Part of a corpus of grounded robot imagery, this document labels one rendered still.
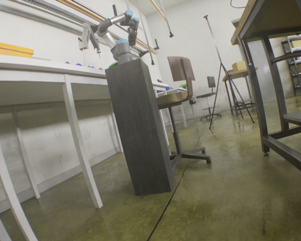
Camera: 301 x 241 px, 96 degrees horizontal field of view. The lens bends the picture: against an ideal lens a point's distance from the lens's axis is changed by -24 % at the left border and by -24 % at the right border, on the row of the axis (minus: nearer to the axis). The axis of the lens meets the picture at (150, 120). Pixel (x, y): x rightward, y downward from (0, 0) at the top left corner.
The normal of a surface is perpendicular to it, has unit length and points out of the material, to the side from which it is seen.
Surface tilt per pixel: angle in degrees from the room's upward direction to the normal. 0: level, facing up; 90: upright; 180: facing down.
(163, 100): 90
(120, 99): 90
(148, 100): 90
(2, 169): 90
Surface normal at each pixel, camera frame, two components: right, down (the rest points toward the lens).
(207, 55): -0.36, 0.12
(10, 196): 0.91, -0.20
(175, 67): 0.46, -0.07
